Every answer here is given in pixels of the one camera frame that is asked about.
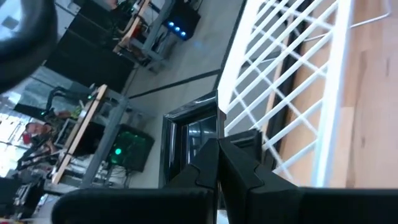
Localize black computer blue lights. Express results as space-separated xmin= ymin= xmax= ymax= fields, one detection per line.
xmin=162 ymin=1 xmax=202 ymax=41

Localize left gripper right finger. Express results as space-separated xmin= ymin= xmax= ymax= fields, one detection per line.
xmin=219 ymin=138 xmax=398 ymax=224

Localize white wire rack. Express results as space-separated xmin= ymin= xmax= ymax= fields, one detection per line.
xmin=216 ymin=0 xmax=393 ymax=189

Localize person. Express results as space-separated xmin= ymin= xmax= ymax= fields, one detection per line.
xmin=17 ymin=121 xmax=63 ymax=170

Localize wooden background workbench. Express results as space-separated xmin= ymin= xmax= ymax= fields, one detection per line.
xmin=51 ymin=83 xmax=129 ymax=187

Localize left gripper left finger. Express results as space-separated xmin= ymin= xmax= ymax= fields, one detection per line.
xmin=51 ymin=138 xmax=220 ymax=224

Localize black cabinet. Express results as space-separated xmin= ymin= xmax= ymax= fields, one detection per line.
xmin=45 ymin=12 xmax=135 ymax=93

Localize black computer green lights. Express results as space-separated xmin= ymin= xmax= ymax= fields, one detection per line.
xmin=107 ymin=123 xmax=155 ymax=174

